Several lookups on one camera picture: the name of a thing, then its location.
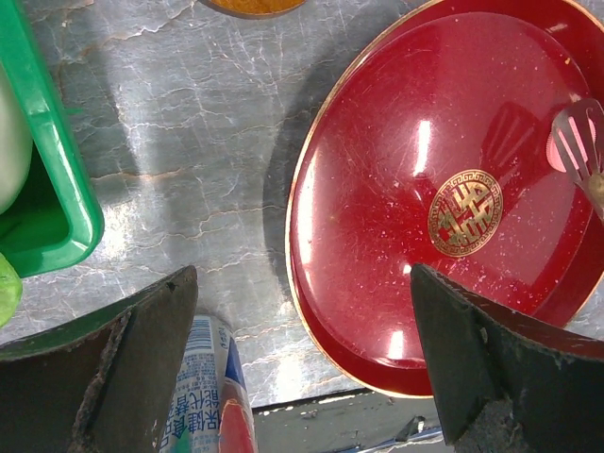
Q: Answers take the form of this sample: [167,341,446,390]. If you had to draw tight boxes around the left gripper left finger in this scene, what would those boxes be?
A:
[1,266,198,452]

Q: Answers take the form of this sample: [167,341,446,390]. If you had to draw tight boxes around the green plastic basket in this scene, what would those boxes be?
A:
[1,1,104,277]

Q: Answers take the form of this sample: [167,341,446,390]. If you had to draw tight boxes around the energy drink can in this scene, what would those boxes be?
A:
[159,315,258,452]

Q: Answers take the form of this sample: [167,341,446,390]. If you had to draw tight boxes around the dark red round tray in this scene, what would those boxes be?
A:
[285,1,603,397]

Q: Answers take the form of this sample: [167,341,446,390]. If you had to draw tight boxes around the pink macaron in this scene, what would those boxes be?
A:
[545,115,600,174]

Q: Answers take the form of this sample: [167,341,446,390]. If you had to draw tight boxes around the metal tongs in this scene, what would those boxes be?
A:
[551,98,603,221]

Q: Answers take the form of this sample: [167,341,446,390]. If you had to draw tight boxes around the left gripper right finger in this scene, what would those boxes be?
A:
[411,264,603,452]

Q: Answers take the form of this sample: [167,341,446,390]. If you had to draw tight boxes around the brown coaster left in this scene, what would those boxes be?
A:
[202,0,305,19]

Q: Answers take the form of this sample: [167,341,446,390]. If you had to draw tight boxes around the toy napa cabbage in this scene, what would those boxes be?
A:
[1,68,33,326]

